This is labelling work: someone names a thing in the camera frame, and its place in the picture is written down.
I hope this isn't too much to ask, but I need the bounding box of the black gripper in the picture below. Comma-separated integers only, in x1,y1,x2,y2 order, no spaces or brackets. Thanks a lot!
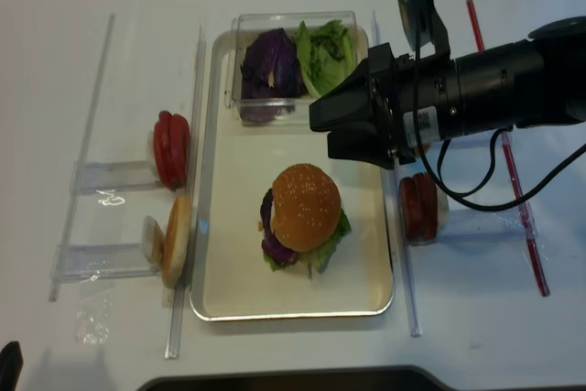
309,43,415,170

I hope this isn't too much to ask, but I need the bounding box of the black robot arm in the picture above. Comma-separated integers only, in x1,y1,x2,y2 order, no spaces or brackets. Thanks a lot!
309,17,585,169

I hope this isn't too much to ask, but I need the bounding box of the green lettuce in box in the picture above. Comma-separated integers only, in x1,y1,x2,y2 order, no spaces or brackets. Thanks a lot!
294,20,356,99

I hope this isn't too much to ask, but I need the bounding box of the meat patties stack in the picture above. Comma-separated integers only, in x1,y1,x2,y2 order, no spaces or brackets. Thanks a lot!
399,172,439,242

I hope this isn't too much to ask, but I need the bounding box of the green lettuce on burger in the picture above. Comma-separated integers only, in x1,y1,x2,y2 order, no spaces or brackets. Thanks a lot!
263,211,352,279

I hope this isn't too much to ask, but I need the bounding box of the tomato slices stack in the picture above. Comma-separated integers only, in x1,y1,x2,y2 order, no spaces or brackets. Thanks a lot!
151,111,190,190

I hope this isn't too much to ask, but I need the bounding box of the purple cabbage in box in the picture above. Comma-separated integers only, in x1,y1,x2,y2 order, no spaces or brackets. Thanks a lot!
240,27,307,101

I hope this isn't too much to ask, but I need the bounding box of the clear plastic vegetable box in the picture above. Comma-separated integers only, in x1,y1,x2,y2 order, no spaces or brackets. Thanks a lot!
224,11,367,125

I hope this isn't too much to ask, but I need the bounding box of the red plastic strip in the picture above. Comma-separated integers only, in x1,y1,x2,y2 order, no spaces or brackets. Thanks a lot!
466,0,550,298

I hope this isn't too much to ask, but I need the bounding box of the purple cabbage on burger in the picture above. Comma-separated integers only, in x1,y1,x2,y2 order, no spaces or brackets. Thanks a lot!
260,189,298,270

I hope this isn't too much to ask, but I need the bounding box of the white metal tray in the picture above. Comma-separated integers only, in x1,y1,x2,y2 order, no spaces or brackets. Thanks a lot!
190,31,394,321

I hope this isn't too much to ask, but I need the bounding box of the bun bottom slice left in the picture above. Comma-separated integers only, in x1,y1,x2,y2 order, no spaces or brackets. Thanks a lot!
162,194,192,289

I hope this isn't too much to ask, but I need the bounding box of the black object bottom edge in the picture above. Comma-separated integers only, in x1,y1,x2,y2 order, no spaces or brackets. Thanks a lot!
140,366,449,390

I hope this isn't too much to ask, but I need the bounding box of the clear thin strip far left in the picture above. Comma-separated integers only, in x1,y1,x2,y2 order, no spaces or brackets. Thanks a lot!
49,13,116,303

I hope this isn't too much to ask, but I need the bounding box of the black object bottom left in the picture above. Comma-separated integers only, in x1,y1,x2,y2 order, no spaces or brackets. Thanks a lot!
0,341,24,391

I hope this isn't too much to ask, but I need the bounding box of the black cable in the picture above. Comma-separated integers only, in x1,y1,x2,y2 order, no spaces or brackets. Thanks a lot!
411,42,586,212

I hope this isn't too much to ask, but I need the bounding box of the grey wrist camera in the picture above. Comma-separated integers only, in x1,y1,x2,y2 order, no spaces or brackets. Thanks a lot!
397,0,450,58

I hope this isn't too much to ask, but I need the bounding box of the clear long guide rail right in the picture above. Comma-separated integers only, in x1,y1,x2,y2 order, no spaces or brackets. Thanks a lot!
371,8,424,338

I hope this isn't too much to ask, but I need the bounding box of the clear long guide rail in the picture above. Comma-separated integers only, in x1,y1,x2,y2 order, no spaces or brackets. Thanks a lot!
371,8,424,338
164,24,207,360

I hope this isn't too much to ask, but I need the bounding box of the clear long guide rail left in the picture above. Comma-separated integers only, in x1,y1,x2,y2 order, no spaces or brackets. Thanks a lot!
164,24,207,360

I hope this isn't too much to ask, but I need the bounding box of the clear rail holder upper left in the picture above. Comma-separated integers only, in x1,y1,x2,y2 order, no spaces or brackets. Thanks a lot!
70,160,162,195

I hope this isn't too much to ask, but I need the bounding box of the clear rail holder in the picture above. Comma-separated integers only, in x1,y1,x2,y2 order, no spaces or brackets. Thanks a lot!
51,244,159,283
70,160,162,195

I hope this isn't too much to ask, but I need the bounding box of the clear rail holder lower left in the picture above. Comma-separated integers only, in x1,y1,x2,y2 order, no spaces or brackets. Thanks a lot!
51,244,159,283

